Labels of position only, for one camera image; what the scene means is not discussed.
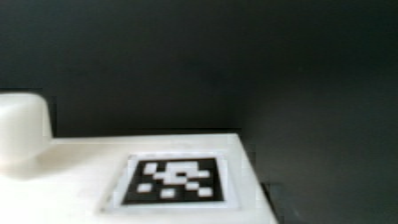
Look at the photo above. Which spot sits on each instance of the white front drawer tray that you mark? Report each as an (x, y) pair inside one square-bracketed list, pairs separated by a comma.
[(122, 180)]

